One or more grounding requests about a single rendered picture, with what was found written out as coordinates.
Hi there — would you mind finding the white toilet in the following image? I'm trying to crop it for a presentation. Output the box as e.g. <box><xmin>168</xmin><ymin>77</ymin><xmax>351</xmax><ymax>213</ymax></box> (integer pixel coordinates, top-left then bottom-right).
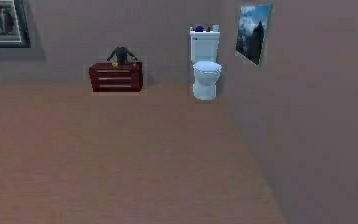
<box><xmin>189</xmin><ymin>26</ymin><xmax>223</xmax><ymax>101</ymax></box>

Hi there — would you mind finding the grey black-framed picture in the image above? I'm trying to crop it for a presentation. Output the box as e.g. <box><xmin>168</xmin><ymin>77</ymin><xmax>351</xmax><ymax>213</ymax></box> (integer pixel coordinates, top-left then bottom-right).
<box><xmin>0</xmin><ymin>0</ymin><xmax>32</xmax><ymax>49</ymax></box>

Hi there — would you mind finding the dark red chest of drawers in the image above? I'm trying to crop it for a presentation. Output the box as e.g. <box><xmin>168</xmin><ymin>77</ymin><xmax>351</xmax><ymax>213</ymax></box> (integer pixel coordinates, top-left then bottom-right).
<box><xmin>88</xmin><ymin>61</ymin><xmax>144</xmax><ymax>93</ymax></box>

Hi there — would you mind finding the dark grey statue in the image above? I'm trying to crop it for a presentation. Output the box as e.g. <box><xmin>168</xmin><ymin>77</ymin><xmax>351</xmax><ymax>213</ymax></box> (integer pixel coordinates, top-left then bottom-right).
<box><xmin>106</xmin><ymin>46</ymin><xmax>139</xmax><ymax>66</ymax></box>

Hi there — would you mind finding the blue sky framed picture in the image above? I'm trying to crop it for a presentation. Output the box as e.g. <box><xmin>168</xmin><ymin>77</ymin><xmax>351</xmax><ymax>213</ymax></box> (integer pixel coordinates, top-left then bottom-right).
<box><xmin>235</xmin><ymin>3</ymin><xmax>274</xmax><ymax>67</ymax></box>

